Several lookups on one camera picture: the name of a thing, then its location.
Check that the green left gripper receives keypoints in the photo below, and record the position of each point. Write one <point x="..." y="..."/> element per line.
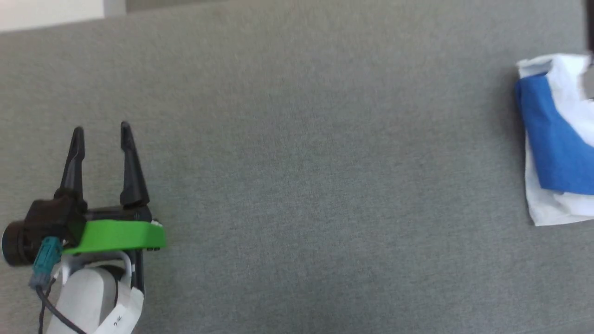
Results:
<point x="116" y="236"/>

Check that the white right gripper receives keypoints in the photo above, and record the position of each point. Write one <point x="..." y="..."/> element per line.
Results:
<point x="590" y="81"/>

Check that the blue and white garment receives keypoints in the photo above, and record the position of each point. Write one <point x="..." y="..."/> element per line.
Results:
<point x="557" y="139"/>

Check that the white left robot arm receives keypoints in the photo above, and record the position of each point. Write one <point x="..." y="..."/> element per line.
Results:
<point x="88" y="297"/>

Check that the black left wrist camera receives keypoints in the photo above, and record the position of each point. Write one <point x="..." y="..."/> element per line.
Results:
<point x="53" y="218"/>

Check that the white box pedestal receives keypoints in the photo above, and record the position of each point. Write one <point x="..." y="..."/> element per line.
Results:
<point x="51" y="14"/>

